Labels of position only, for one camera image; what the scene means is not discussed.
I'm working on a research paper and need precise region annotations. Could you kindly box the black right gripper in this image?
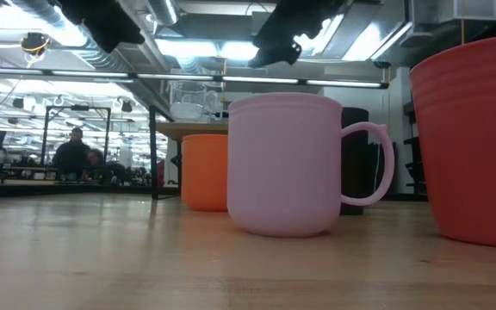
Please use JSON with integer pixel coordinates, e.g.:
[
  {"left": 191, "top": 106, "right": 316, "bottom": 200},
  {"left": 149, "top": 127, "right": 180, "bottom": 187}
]
[{"left": 247, "top": 41, "right": 303, "bottom": 69}]

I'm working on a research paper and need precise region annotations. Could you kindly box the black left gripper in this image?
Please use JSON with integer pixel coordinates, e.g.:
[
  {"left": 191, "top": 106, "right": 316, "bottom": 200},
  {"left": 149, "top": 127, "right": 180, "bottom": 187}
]
[{"left": 58, "top": 0, "right": 146, "bottom": 53}]

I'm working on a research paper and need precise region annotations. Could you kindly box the clear glass mug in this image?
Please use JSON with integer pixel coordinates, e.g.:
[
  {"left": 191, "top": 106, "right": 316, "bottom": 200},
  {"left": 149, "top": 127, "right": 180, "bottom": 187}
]
[{"left": 169, "top": 80, "right": 221, "bottom": 122}]

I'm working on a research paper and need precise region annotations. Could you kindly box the pink plastic mug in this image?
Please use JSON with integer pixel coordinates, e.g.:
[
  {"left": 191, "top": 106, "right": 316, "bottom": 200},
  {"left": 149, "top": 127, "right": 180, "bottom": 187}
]
[{"left": 226, "top": 91, "right": 396, "bottom": 239}]

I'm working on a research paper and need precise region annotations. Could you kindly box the orange plastic mug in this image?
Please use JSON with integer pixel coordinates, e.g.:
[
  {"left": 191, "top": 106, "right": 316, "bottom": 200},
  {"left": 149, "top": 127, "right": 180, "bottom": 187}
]
[{"left": 180, "top": 133, "right": 230, "bottom": 213}]

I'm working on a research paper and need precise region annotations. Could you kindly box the tall red-orange plastic cup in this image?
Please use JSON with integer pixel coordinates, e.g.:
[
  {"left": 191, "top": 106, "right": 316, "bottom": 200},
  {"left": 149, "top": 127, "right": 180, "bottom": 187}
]
[{"left": 409, "top": 33, "right": 496, "bottom": 250}]

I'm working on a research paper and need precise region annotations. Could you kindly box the round black ceiling fixture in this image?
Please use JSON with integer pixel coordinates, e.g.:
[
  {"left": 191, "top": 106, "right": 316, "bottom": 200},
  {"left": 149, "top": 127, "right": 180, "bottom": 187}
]
[{"left": 19, "top": 32, "right": 52, "bottom": 57}]

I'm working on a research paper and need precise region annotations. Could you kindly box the long ceiling light strip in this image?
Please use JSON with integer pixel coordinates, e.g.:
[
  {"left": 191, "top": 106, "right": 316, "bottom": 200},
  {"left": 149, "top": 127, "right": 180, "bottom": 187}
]
[{"left": 0, "top": 66, "right": 390, "bottom": 90}]

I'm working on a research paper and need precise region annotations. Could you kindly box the person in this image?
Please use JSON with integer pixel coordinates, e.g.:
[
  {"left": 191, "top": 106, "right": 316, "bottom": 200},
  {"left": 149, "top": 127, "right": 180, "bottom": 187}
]
[
  {"left": 84, "top": 148, "right": 112, "bottom": 180},
  {"left": 52, "top": 127, "right": 92, "bottom": 180}
]

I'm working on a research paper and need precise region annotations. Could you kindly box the black storage rack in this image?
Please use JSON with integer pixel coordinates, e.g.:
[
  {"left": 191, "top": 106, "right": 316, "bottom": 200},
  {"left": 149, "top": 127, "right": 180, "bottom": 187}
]
[{"left": 402, "top": 101, "right": 429, "bottom": 202}]

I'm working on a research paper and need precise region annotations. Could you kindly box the black metal station frame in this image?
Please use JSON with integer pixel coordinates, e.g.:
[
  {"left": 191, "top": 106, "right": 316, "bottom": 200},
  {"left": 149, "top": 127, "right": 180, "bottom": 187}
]
[{"left": 40, "top": 105, "right": 113, "bottom": 167}]

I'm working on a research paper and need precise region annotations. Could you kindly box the black aluminium table frame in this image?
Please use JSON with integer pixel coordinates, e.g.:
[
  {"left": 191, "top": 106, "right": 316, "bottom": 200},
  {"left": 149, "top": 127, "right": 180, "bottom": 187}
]
[{"left": 0, "top": 178, "right": 183, "bottom": 200}]

